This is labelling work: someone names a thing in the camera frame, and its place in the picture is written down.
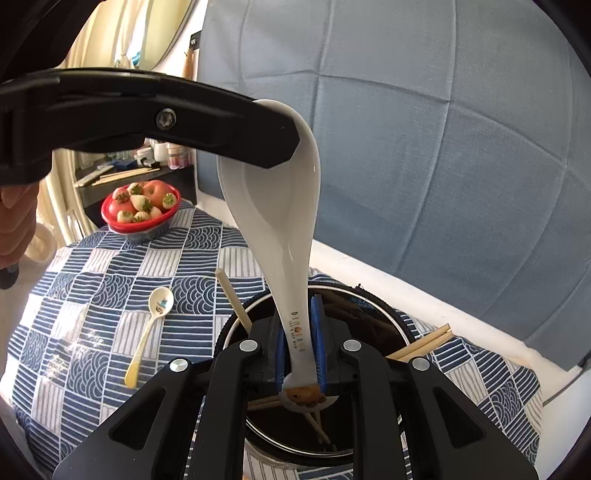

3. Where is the small spoon with yellow handle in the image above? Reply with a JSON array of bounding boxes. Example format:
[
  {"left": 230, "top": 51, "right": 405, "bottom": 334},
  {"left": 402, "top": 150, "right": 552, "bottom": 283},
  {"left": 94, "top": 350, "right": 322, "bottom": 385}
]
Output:
[{"left": 124, "top": 286, "right": 174, "bottom": 389}]

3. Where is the black cylindrical utensil holder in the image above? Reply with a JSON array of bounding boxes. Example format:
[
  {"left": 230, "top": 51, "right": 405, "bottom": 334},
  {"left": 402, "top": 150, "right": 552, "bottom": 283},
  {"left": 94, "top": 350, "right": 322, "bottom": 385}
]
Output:
[{"left": 215, "top": 284, "right": 414, "bottom": 468}]

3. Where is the bundle of long wooden sticks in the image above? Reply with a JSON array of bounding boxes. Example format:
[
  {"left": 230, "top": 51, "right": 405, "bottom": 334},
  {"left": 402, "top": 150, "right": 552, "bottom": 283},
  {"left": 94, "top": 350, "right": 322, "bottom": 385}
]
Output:
[{"left": 91, "top": 167, "right": 161, "bottom": 186}]

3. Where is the red fruit bowl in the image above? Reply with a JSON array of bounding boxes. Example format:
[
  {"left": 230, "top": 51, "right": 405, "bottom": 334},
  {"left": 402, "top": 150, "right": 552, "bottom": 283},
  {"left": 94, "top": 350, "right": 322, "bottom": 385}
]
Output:
[{"left": 101, "top": 181, "right": 181, "bottom": 241}]

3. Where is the pink jar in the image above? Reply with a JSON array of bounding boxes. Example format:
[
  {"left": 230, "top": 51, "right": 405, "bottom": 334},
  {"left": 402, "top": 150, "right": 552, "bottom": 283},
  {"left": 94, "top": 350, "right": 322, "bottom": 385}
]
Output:
[{"left": 166, "top": 143, "right": 193, "bottom": 169}]

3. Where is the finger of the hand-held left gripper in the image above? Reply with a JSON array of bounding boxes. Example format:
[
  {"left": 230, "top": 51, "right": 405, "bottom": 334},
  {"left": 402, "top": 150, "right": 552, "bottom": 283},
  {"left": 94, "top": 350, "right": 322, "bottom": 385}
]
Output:
[{"left": 0, "top": 68, "right": 301, "bottom": 169}]

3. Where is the person's left hand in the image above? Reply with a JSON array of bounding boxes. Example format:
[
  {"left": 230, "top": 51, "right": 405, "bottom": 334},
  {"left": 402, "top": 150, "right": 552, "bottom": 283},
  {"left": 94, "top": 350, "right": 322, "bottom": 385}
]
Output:
[{"left": 0, "top": 184, "right": 38, "bottom": 272}]

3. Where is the red apple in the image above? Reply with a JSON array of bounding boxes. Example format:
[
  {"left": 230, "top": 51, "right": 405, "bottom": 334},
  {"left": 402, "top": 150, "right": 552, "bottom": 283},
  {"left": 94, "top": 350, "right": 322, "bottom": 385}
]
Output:
[{"left": 141, "top": 180, "right": 172, "bottom": 209}]

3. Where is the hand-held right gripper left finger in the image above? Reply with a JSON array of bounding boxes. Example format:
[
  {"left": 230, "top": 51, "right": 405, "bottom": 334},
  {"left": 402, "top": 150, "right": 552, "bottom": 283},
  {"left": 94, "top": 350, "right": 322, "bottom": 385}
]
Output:
[{"left": 52, "top": 318, "right": 284, "bottom": 480}]

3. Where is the pile of pale strawberries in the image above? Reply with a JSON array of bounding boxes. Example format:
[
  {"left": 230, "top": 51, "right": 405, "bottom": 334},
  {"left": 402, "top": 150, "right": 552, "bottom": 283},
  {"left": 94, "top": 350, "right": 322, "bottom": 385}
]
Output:
[{"left": 112, "top": 182, "right": 178, "bottom": 224}]

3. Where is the grey-blue backdrop cloth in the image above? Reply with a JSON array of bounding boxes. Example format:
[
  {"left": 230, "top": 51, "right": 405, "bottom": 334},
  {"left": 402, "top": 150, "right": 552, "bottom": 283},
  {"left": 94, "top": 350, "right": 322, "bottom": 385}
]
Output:
[{"left": 196, "top": 0, "right": 591, "bottom": 371}]

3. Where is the large white ceramic spoon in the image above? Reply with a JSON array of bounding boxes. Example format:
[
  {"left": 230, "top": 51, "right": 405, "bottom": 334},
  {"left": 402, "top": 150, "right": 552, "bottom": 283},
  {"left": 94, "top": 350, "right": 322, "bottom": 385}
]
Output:
[{"left": 216, "top": 99, "right": 341, "bottom": 412}]

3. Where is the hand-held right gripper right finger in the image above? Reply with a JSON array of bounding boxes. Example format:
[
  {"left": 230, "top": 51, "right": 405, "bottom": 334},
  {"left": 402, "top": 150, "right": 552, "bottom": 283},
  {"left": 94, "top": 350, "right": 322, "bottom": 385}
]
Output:
[{"left": 311, "top": 294, "right": 540, "bottom": 480}]

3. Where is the beige curtain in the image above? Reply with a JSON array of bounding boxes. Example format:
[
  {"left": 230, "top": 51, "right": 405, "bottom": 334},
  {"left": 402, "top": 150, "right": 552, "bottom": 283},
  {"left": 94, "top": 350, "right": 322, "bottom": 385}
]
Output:
[{"left": 37, "top": 150, "right": 100, "bottom": 241}]

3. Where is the round wall mirror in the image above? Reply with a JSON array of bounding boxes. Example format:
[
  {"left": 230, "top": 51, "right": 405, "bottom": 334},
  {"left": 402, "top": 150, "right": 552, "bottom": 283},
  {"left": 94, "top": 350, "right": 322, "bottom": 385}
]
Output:
[{"left": 65, "top": 0, "right": 195, "bottom": 77}]

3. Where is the blue white patterned tablecloth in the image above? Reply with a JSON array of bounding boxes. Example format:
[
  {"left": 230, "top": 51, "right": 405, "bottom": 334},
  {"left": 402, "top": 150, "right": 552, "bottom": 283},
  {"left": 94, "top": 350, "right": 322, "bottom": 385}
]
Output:
[{"left": 0, "top": 200, "right": 544, "bottom": 480}]

